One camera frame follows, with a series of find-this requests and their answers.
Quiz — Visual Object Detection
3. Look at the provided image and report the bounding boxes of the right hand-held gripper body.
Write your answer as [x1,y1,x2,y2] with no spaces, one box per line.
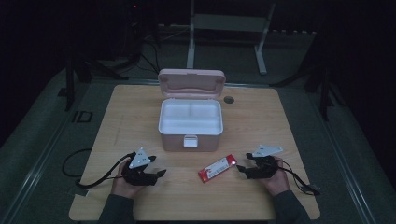
[245,144,284,180]

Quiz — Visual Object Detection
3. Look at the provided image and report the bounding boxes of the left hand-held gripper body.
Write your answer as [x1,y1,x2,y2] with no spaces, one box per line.
[120,147,158,187]

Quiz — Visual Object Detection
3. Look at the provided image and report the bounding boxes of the red snack packet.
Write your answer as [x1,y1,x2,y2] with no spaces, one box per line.
[197,154,237,183]

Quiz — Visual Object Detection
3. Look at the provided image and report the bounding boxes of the white tray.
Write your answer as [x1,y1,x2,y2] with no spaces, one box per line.
[158,98,224,135]

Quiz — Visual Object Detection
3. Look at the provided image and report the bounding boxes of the pink lidded storage box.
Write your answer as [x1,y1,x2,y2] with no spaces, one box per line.
[157,68,227,153]

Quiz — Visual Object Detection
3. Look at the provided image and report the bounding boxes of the person's right hand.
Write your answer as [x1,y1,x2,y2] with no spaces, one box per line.
[261,157,290,197]

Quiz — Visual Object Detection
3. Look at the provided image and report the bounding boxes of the person's left hand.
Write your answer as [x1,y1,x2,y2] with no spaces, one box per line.
[111,158,148,200]

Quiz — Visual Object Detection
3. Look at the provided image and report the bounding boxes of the grey tape piece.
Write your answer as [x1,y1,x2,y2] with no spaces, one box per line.
[73,187,91,198]

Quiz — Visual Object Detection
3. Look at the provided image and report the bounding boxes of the black tripod stand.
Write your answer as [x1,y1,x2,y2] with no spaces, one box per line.
[57,52,129,112]
[270,55,335,122]

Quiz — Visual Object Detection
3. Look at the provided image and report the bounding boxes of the pale power strip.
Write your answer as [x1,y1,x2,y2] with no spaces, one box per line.
[269,29,318,40]

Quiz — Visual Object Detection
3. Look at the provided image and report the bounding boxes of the white metal stand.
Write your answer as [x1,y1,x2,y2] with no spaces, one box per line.
[186,0,276,76]

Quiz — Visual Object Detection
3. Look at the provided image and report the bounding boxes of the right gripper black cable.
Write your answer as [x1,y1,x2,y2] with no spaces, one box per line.
[276,158,321,196]

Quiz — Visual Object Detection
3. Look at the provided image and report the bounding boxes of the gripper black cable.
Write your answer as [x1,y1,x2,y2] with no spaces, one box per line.
[62,148,138,189]
[276,158,321,196]

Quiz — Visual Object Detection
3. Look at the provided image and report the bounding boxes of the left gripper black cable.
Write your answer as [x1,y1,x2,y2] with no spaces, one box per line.
[62,148,138,189]

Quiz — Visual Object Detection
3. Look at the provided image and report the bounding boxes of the black floor cables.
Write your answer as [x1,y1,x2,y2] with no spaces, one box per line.
[118,18,163,76]

